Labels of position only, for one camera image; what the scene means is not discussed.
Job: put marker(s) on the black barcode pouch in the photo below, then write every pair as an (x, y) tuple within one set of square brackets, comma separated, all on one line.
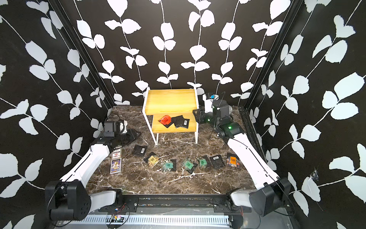
[(139, 150)]

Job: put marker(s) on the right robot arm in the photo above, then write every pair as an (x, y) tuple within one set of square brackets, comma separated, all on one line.
[(271, 192)]

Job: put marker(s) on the orange label tea bag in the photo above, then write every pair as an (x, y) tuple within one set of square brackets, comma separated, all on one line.
[(232, 160)]

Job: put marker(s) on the red tea bag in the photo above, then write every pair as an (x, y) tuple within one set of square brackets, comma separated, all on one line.
[(166, 121)]

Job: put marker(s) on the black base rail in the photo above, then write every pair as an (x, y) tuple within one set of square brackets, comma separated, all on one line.
[(221, 203)]

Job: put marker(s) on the colourful card on floor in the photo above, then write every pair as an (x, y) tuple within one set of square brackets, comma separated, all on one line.
[(115, 166)]

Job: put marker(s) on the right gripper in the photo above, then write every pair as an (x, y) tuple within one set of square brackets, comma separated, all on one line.
[(201, 116)]

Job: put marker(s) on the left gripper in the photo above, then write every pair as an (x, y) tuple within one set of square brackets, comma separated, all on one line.
[(132, 134)]

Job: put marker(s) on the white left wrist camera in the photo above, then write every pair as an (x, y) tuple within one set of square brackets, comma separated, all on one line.
[(122, 126)]

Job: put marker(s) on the yellow label tea bag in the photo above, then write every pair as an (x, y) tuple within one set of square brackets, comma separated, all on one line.
[(152, 159)]

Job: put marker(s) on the small green circuit board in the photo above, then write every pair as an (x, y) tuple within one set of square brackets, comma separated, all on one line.
[(117, 218)]

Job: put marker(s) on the small green tea bag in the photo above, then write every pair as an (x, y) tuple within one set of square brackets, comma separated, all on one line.
[(204, 162)]

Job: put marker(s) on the white slotted cable duct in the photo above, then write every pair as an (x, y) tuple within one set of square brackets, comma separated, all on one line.
[(160, 220)]

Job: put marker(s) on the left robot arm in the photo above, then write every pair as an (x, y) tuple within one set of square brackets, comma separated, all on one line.
[(67, 198)]

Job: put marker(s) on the red white card on floor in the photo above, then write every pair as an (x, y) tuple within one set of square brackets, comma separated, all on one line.
[(116, 154)]

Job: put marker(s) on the wooden two-tier metal shelf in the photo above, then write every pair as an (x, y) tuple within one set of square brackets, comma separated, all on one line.
[(171, 102)]

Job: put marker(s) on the green label tea bag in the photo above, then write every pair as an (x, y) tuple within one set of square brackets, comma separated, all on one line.
[(189, 166)]

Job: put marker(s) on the black barcode tea bag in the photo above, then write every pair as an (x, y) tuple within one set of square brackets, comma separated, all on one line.
[(217, 161)]

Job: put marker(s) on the teal floral tea bag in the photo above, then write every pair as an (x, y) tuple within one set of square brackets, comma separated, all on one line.
[(169, 165)]

